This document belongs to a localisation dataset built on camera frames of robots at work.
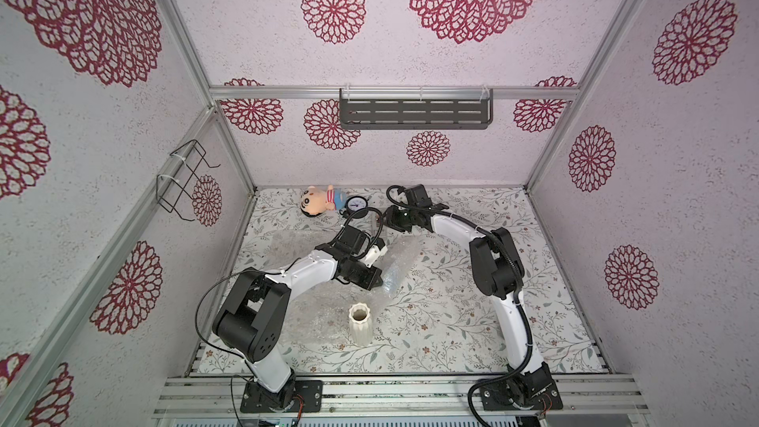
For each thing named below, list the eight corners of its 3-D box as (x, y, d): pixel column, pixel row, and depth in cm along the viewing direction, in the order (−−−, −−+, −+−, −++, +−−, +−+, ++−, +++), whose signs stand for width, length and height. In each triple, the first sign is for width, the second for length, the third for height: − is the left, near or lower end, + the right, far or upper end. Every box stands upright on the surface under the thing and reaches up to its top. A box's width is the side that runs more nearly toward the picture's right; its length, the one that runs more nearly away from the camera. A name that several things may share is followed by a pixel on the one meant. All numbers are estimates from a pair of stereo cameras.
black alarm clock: (340, 217, 114) (339, 212, 111) (342, 202, 119) (341, 196, 116) (367, 217, 114) (367, 212, 111) (368, 202, 119) (368, 196, 116)
